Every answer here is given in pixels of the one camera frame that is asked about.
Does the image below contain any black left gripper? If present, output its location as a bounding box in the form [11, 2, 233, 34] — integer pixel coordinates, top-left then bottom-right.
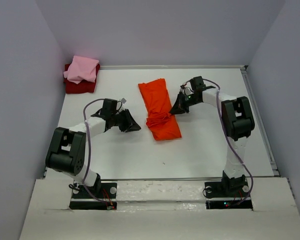
[110, 109, 141, 133]

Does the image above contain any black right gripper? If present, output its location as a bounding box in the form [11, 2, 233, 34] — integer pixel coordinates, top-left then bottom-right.
[168, 91, 201, 115]

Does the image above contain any orange t shirt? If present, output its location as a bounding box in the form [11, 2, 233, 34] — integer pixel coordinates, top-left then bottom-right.
[138, 78, 182, 141]

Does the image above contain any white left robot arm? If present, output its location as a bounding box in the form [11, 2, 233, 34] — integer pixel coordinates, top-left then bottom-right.
[45, 98, 141, 198]

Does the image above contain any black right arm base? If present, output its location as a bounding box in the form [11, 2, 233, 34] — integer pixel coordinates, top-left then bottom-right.
[202, 181, 253, 210]

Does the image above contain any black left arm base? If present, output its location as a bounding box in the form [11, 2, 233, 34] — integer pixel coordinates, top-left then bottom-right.
[68, 181, 118, 211]

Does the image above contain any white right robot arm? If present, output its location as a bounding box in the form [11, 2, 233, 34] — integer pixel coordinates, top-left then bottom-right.
[170, 76, 255, 201]

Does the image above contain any dark red folded t shirt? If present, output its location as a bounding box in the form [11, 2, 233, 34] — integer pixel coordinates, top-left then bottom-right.
[63, 78, 97, 94]

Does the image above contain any pink folded t shirt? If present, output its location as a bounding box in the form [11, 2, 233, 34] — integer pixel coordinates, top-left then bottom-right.
[63, 55, 100, 85]

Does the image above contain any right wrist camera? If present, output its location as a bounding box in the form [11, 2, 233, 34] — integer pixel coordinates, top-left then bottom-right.
[179, 80, 194, 96]

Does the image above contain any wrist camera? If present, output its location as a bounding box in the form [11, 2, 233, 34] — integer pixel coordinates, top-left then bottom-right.
[120, 98, 127, 105]
[179, 80, 194, 96]

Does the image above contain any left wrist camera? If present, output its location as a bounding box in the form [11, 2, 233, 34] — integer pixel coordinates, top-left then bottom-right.
[120, 98, 127, 105]

